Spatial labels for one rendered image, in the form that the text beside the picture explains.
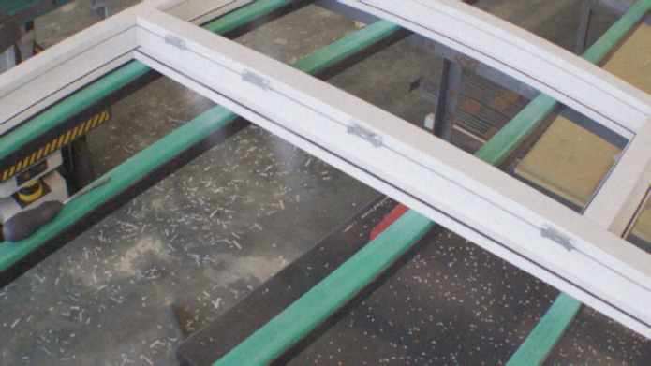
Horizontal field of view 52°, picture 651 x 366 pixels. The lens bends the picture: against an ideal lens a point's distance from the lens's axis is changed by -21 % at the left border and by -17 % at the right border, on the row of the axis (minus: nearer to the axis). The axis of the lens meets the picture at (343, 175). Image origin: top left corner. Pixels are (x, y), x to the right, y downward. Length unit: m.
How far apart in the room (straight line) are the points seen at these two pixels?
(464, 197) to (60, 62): 0.67
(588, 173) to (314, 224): 0.99
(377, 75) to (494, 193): 2.08
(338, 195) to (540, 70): 1.19
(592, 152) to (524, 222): 0.72
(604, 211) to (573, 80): 0.39
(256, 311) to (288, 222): 1.08
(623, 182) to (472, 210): 0.23
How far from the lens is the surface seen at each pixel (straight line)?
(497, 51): 1.36
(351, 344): 1.19
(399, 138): 1.00
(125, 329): 1.99
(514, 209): 0.94
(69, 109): 1.21
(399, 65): 3.09
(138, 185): 1.06
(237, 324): 1.21
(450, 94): 1.56
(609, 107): 1.30
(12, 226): 0.95
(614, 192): 1.01
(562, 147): 1.62
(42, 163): 2.18
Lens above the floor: 1.50
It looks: 37 degrees down
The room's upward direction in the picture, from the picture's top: 6 degrees clockwise
